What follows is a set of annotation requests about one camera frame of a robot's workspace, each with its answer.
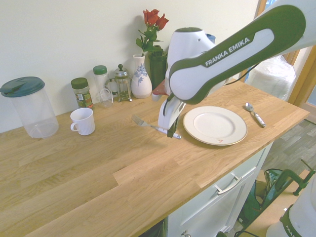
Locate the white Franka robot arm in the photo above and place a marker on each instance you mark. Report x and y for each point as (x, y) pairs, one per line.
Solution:
(192, 71)

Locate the clear bottle green lid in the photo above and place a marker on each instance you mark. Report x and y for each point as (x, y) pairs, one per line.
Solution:
(100, 76)

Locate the cream plate gold rim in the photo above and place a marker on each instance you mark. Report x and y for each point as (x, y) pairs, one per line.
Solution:
(214, 123)

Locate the clear plastic jug green lid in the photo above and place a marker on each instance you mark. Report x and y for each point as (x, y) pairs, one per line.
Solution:
(32, 111)

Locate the white mug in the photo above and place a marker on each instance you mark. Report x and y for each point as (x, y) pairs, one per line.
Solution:
(85, 123)

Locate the red roses bunch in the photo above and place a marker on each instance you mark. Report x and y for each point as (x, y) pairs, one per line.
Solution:
(154, 19)

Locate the glass french press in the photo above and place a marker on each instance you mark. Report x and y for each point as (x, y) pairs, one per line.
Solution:
(122, 85)

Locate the small clear plastic cup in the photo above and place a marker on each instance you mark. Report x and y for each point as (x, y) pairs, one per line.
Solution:
(106, 100)

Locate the pale cabinet under counter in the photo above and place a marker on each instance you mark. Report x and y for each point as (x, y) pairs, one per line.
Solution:
(222, 209)

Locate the green metal clamp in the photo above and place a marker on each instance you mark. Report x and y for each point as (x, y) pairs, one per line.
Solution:
(284, 176)

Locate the silver cabinet knob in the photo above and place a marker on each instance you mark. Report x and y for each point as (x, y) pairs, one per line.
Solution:
(184, 233)

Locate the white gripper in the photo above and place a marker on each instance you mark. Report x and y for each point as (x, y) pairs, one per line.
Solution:
(169, 113)

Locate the spice jar dark green lid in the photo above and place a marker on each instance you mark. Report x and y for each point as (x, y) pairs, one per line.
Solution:
(82, 95)

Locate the dark green tall bottle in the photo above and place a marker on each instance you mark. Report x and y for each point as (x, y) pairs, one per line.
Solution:
(156, 69)

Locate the white bubble wrap roll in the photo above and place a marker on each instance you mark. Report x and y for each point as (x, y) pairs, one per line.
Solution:
(271, 79)

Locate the white vase blue flower print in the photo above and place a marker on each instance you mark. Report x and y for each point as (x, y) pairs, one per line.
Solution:
(141, 84)

